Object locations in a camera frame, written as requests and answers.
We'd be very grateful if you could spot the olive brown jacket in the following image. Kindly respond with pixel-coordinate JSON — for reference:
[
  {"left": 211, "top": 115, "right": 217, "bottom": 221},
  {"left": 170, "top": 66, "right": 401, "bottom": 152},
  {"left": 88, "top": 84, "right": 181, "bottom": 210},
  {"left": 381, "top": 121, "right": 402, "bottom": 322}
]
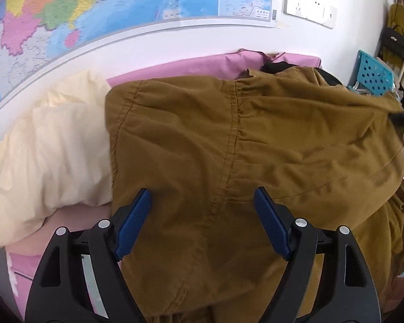
[{"left": 104, "top": 65, "right": 404, "bottom": 323}]

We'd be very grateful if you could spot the teal top basket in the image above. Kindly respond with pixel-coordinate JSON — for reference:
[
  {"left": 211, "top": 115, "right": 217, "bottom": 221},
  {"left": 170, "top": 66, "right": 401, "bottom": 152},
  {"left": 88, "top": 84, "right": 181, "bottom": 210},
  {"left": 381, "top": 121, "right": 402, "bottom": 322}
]
[{"left": 347, "top": 50, "right": 395, "bottom": 97}]

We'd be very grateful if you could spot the pink daisy bed sheet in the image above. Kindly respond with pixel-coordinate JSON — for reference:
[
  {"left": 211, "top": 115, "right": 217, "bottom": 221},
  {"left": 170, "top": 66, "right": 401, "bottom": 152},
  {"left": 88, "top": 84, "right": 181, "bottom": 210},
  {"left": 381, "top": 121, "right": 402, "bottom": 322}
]
[{"left": 5, "top": 49, "right": 404, "bottom": 320}]

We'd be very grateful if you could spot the black handbag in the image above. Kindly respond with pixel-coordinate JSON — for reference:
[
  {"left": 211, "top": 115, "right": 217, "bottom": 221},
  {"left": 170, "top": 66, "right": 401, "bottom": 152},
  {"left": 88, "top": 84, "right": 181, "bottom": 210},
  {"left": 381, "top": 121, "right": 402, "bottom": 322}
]
[{"left": 381, "top": 27, "right": 404, "bottom": 61}]

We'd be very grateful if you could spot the mustard hanging coat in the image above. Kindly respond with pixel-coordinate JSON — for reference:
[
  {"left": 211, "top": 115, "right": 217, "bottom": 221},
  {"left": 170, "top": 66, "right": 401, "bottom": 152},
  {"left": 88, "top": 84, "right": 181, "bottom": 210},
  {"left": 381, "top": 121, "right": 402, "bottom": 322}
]
[{"left": 381, "top": 2, "right": 404, "bottom": 69}]

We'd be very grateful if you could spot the cream pillow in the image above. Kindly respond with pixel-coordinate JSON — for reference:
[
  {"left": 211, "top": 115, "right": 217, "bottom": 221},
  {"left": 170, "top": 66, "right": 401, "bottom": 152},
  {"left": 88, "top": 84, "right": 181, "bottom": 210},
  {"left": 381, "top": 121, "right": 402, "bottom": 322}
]
[{"left": 0, "top": 71, "right": 112, "bottom": 248}]

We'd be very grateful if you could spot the black garment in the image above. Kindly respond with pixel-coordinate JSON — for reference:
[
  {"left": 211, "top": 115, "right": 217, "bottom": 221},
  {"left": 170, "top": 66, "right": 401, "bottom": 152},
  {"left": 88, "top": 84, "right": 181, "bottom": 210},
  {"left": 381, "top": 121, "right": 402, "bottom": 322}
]
[{"left": 260, "top": 61, "right": 342, "bottom": 86}]

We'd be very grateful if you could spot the middle white wall socket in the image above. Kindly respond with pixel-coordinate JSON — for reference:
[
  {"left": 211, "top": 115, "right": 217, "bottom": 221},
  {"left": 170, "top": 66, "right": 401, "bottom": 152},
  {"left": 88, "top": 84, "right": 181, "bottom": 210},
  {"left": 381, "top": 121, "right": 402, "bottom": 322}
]
[{"left": 307, "top": 0, "right": 333, "bottom": 29}]

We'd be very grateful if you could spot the white wall socket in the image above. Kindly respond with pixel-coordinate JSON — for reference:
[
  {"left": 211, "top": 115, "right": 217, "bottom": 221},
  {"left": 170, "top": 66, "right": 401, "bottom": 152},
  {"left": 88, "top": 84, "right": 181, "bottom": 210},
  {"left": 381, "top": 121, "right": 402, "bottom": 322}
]
[
  {"left": 284, "top": 0, "right": 309, "bottom": 19},
  {"left": 307, "top": 0, "right": 333, "bottom": 29}
]

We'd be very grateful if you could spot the left white wall socket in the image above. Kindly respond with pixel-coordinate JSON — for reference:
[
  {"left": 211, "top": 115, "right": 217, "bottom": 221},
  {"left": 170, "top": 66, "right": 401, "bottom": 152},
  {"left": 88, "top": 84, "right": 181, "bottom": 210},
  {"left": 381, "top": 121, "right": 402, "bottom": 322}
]
[{"left": 284, "top": 0, "right": 309, "bottom": 19}]

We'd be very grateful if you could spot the colourful wall map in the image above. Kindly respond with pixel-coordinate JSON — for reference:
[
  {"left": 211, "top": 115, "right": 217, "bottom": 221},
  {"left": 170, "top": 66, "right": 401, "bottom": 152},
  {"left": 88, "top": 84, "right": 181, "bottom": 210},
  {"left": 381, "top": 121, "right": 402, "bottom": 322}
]
[{"left": 0, "top": 0, "right": 273, "bottom": 105}]

